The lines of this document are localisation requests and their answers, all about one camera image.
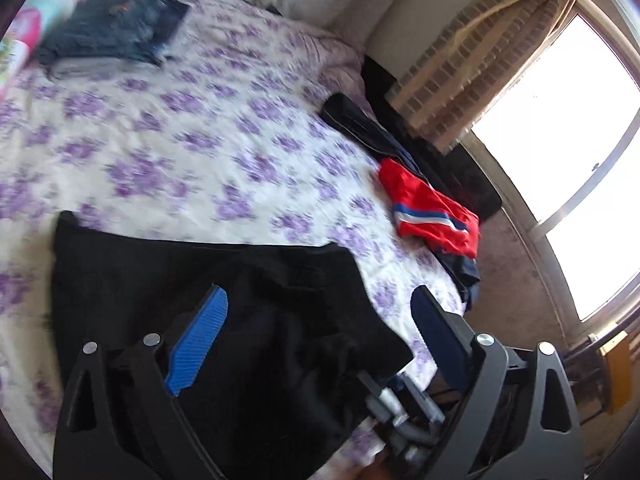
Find purple floral bed sheet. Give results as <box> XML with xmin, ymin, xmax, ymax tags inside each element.
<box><xmin>0</xmin><ymin>0</ymin><xmax>468</xmax><ymax>480</ymax></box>

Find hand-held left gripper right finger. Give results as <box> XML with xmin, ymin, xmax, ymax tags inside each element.
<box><xmin>410</xmin><ymin>285</ymin><xmax>586</xmax><ymax>480</ymax></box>

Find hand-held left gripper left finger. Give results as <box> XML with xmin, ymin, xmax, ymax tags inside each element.
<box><xmin>52</xmin><ymin>284</ymin><xmax>231</xmax><ymax>480</ymax></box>

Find bright window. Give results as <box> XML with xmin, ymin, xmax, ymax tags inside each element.
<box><xmin>470</xmin><ymin>10</ymin><xmax>640</xmax><ymax>324</ymax></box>

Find black metal chair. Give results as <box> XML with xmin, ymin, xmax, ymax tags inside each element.
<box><xmin>562</xmin><ymin>330</ymin><xmax>618</xmax><ymax>453</ymax></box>

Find dark navy pants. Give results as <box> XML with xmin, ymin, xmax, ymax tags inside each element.
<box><xmin>319</xmin><ymin>92</ymin><xmax>483</xmax><ymax>312</ymax></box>

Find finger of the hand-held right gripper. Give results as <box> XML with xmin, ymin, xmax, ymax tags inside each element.
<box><xmin>399</xmin><ymin>374</ymin><xmax>447</xmax><ymax>427</ymax></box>
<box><xmin>357</xmin><ymin>372</ymin><xmax>410</xmax><ymax>425</ymax></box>

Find beige checked curtain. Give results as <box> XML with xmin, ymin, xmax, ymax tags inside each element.
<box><xmin>387</xmin><ymin>0</ymin><xmax>589</xmax><ymax>154</ymax></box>

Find wooden board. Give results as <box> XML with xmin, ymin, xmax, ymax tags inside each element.
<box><xmin>602</xmin><ymin>332</ymin><xmax>640</xmax><ymax>414</ymax></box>

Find red striped garment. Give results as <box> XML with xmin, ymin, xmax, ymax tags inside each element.
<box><xmin>377</xmin><ymin>157</ymin><xmax>481</xmax><ymax>260</ymax></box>

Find colourful floral pillow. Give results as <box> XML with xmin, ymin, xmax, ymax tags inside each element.
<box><xmin>0</xmin><ymin>0</ymin><xmax>81</xmax><ymax>102</ymax></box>

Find folded grey pants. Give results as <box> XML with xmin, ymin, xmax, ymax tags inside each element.
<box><xmin>49</xmin><ymin>55</ymin><xmax>157</xmax><ymax>82</ymax></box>

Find folded blue jeans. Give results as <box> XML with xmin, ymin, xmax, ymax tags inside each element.
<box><xmin>35</xmin><ymin>0</ymin><xmax>192</xmax><ymax>67</ymax></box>

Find black pants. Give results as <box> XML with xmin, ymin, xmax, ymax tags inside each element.
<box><xmin>50</xmin><ymin>210</ymin><xmax>415</xmax><ymax>480</ymax></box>

